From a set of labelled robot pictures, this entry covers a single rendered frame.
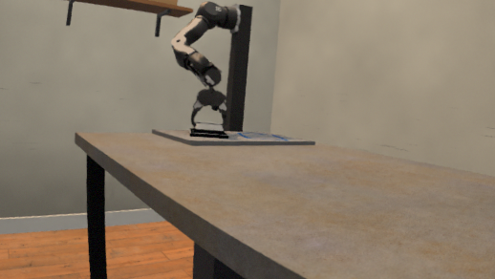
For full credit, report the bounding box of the black rectangular panel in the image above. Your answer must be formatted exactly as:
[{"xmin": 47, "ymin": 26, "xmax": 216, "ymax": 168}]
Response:
[{"xmin": 189, "ymin": 128, "xmax": 228, "ymax": 139}]

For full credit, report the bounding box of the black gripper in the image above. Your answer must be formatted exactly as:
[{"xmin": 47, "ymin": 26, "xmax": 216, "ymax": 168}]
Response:
[{"xmin": 191, "ymin": 86, "xmax": 227, "ymax": 129}]

